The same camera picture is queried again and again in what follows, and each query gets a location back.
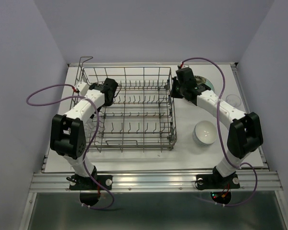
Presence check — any light green flower plate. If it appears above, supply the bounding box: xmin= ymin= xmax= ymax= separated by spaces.
xmin=194 ymin=75 xmax=215 ymax=91

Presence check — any white ribbed bowl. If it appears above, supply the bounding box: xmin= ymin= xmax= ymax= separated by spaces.
xmin=192 ymin=120 xmax=217 ymax=146

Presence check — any clear glass cup back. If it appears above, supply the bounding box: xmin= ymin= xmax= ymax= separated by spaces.
xmin=226 ymin=94 xmax=242 ymax=108

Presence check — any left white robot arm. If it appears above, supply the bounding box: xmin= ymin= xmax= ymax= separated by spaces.
xmin=50 ymin=78 xmax=118 ymax=190

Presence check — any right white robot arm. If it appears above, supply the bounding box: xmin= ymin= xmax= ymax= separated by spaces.
xmin=170 ymin=67 xmax=263 ymax=190

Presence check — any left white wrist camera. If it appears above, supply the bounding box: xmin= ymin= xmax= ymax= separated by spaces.
xmin=72 ymin=81 xmax=89 ymax=96

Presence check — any grey wire dish rack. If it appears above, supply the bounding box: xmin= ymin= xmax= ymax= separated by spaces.
xmin=75 ymin=57 xmax=177 ymax=152

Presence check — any aluminium mounting rail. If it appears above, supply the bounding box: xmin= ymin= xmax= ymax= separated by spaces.
xmin=29 ymin=170 xmax=283 ymax=193

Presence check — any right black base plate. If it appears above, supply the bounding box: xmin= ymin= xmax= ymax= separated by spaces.
xmin=195 ymin=173 xmax=240 ymax=190

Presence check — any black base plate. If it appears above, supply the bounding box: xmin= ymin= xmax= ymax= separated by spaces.
xmin=195 ymin=173 xmax=240 ymax=190
xmin=66 ymin=174 xmax=113 ymax=191

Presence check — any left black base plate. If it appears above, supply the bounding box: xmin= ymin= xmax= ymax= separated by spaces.
xmin=66 ymin=174 xmax=113 ymax=191

